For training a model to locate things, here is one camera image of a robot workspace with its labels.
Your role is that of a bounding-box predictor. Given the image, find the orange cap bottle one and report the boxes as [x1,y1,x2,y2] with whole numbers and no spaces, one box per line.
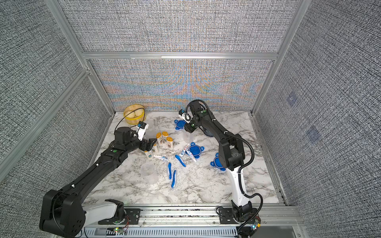
[144,151,153,159]

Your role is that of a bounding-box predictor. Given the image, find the clear plastic container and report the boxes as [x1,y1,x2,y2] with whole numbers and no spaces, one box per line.
[140,162,158,184]
[182,130,194,144]

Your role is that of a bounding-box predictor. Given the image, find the toothpaste tube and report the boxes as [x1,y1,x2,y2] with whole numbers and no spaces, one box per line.
[186,150,197,162]
[179,143,190,157]
[154,155,168,161]

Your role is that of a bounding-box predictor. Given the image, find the blue lid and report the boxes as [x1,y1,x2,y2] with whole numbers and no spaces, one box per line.
[210,153,226,171]
[174,120,187,130]
[189,142,205,159]

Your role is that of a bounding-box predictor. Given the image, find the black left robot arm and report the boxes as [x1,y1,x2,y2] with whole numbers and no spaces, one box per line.
[39,127,157,238]

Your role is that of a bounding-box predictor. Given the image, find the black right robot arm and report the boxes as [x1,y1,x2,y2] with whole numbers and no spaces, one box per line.
[179,99,264,226]

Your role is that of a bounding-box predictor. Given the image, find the blue lid back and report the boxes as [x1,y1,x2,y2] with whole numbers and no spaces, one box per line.
[174,120,187,130]

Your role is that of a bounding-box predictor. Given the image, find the orange cap bottle two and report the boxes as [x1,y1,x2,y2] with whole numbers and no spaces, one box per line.
[156,132,163,147]

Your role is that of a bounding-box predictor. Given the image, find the orange cap bottle three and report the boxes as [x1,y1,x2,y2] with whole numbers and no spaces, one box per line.
[162,131,169,143]

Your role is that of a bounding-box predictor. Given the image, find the orange cap bottle four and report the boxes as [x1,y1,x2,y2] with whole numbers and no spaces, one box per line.
[166,136,174,150]

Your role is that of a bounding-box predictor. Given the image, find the yellow bamboo steamer basket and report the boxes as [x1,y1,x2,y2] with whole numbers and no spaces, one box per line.
[123,104,146,125]

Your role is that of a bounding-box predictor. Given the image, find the left cream dumpling bun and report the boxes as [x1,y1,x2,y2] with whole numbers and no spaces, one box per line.
[125,111,135,118]

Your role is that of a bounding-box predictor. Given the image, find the cream dumpling bun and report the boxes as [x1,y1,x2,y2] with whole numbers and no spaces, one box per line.
[135,108,145,117]
[125,111,135,118]

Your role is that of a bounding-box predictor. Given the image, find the right cream dumpling bun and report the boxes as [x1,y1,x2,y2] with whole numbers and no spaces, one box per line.
[135,108,145,117]

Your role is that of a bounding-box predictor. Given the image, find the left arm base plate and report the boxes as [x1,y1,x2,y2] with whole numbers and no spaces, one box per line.
[98,199,141,225]

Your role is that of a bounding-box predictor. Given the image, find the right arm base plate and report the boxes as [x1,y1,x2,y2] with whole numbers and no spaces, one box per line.
[215,206,257,225]

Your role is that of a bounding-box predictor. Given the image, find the aluminium front rail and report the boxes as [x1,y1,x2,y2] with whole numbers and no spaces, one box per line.
[75,204,309,238]

